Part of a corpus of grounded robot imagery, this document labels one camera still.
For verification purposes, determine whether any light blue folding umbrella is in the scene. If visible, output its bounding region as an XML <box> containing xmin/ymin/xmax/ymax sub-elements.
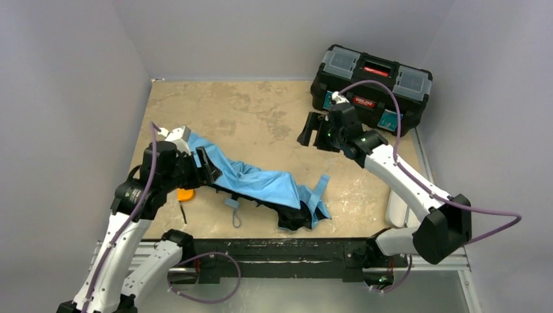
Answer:
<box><xmin>187</xmin><ymin>132</ymin><xmax>331</xmax><ymax>231</ymax></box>

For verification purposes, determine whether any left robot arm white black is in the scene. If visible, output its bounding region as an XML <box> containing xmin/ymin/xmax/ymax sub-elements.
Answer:
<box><xmin>57</xmin><ymin>141</ymin><xmax>222</xmax><ymax>312</ymax></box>

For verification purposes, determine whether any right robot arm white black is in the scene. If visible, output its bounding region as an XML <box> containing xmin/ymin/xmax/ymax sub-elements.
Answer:
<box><xmin>297</xmin><ymin>103</ymin><xmax>472</xmax><ymax>265</ymax></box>

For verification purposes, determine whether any black toolbox with clear lids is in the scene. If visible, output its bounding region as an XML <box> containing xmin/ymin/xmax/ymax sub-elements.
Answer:
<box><xmin>310</xmin><ymin>44</ymin><xmax>433</xmax><ymax>136</ymax></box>

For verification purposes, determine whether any white glasses case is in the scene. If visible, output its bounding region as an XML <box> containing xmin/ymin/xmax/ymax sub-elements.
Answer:
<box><xmin>385</xmin><ymin>190</ymin><xmax>408</xmax><ymax>228</ymax></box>

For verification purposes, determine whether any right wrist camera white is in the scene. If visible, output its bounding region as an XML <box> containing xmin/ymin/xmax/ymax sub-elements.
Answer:
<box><xmin>329</xmin><ymin>91</ymin><xmax>350</xmax><ymax>106</ymax></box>

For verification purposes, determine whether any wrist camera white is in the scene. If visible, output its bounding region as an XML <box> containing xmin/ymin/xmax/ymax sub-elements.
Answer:
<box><xmin>157</xmin><ymin>126</ymin><xmax>191</xmax><ymax>155</ymax></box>
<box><xmin>329</xmin><ymin>91</ymin><xmax>350</xmax><ymax>106</ymax></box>

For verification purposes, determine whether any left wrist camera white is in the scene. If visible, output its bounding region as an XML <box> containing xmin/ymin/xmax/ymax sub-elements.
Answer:
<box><xmin>157</xmin><ymin>126</ymin><xmax>191</xmax><ymax>155</ymax></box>

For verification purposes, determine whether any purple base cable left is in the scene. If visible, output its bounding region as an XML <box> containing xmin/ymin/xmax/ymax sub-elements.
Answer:
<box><xmin>167</xmin><ymin>252</ymin><xmax>241</xmax><ymax>305</ymax></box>

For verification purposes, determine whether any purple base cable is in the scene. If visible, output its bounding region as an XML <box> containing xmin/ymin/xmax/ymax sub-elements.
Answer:
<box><xmin>167</xmin><ymin>252</ymin><xmax>241</xmax><ymax>305</ymax></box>
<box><xmin>370</xmin><ymin>254</ymin><xmax>412</xmax><ymax>293</ymax></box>

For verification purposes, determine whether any aluminium frame rail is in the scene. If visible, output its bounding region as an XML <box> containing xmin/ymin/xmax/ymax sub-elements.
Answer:
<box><xmin>73</xmin><ymin>128</ymin><xmax>472</xmax><ymax>312</ymax></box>

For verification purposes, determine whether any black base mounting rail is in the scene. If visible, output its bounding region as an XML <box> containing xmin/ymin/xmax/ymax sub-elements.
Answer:
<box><xmin>172</xmin><ymin>236</ymin><xmax>409</xmax><ymax>285</ymax></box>

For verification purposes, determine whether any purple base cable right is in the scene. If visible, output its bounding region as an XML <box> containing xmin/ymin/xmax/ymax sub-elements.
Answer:
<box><xmin>370</xmin><ymin>254</ymin><xmax>412</xmax><ymax>293</ymax></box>

